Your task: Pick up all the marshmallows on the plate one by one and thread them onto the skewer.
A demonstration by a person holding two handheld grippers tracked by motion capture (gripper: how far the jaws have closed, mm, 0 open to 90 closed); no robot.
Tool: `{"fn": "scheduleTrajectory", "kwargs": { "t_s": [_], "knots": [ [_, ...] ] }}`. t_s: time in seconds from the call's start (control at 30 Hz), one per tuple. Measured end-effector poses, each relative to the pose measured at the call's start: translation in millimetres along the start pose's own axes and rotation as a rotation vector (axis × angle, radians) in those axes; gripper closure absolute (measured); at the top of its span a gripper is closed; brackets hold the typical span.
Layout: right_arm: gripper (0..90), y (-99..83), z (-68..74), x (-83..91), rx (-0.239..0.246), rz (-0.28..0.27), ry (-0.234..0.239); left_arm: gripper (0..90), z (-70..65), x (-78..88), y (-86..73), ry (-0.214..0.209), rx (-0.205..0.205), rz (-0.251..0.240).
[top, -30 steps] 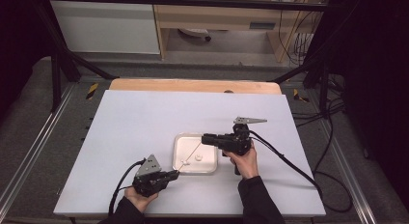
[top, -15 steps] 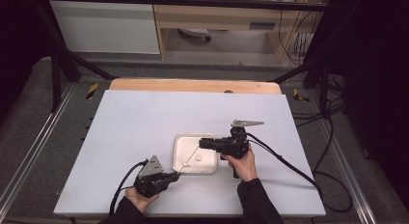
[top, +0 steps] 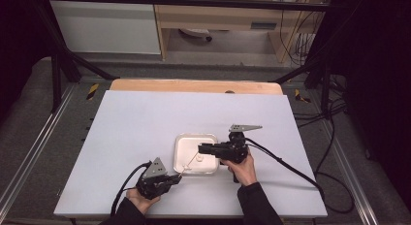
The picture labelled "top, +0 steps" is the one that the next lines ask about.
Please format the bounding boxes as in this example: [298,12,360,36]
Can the aluminium floor rail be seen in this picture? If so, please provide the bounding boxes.
[0,83,77,207]
[318,116,381,225]

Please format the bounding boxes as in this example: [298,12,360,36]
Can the black floor cables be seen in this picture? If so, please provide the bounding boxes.
[292,74,350,129]

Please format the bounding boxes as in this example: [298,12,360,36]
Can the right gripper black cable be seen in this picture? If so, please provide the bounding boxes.
[244,137,355,215]

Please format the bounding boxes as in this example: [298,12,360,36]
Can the hanging black cables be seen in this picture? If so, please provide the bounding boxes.
[279,0,328,67]

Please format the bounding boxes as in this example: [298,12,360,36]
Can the office chair base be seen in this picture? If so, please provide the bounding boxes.
[178,27,213,43]

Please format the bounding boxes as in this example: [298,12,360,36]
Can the wooden table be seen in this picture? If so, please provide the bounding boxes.
[109,78,284,96]

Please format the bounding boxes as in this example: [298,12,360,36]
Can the person's right hand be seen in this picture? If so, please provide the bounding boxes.
[221,153,258,187]

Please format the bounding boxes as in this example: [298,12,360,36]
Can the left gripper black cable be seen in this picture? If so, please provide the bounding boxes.
[110,160,153,218]

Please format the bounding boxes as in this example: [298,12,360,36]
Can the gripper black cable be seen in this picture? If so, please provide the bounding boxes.
[110,160,153,218]
[244,137,355,215]

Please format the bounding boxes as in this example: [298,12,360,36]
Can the square metal tray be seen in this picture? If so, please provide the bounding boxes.
[173,132,221,177]

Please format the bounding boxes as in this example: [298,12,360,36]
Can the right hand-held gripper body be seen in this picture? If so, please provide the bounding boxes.
[219,123,263,165]

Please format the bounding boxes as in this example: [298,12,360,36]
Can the white cabinet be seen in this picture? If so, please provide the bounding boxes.
[49,0,162,55]

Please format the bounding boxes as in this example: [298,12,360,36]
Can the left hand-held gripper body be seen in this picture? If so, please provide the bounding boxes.
[135,156,169,201]

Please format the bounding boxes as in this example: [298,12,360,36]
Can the black metal frame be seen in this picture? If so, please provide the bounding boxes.
[32,0,343,114]

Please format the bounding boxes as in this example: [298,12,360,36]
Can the light wooden desk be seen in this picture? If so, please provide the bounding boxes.
[151,0,326,64]

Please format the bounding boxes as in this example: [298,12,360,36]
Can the person's left hand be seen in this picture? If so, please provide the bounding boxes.
[126,188,161,215]

